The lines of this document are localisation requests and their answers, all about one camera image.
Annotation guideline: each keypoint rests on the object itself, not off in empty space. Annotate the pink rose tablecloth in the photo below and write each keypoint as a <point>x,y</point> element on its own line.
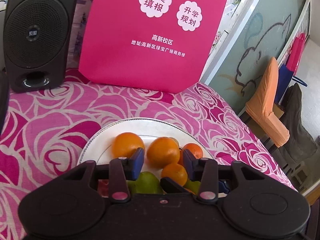
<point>45,132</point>

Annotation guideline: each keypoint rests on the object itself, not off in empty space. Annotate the red pink plum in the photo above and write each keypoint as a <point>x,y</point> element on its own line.
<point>103,188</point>

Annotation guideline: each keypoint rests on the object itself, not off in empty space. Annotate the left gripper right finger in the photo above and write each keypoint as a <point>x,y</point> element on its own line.
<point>205,171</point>

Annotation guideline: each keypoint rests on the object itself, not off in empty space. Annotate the painted glass door panel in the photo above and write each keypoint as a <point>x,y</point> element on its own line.
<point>257,31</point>

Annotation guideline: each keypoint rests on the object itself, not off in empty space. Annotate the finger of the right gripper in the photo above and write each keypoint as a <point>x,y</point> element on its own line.
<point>171,187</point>

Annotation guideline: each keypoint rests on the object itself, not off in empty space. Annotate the large orange pile top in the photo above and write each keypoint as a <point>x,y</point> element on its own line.
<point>162,152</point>

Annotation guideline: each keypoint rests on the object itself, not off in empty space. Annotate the white round plate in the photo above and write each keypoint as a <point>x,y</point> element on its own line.
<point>98,148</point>

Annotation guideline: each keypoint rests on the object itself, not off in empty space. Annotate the black speaker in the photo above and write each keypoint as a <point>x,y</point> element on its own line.
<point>36,39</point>

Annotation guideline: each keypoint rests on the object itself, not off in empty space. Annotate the pink blue hanging bag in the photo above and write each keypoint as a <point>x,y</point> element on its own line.
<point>287,71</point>

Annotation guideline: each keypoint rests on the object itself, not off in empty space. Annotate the pink tote bag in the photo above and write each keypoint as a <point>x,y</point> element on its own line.
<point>159,45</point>

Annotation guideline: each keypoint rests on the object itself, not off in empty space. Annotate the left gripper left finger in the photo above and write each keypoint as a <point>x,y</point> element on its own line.
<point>121,170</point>

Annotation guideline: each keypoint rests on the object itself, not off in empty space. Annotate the large orange pile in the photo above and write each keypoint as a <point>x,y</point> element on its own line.
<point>194,149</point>
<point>162,152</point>

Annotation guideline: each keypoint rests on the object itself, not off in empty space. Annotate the orange on plate back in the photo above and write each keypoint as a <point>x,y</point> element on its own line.
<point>126,144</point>

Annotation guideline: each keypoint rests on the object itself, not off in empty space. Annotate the orange covered chair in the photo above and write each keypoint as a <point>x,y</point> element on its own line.
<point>260,106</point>

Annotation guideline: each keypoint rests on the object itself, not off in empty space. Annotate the dark covered chair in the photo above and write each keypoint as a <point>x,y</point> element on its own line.
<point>301,144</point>

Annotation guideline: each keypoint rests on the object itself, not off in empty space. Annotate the green fruit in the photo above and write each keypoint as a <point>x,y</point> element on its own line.
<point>147,183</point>
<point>192,186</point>

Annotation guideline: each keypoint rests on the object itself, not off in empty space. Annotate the green fruit on plate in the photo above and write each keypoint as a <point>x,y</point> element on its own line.
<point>192,186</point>

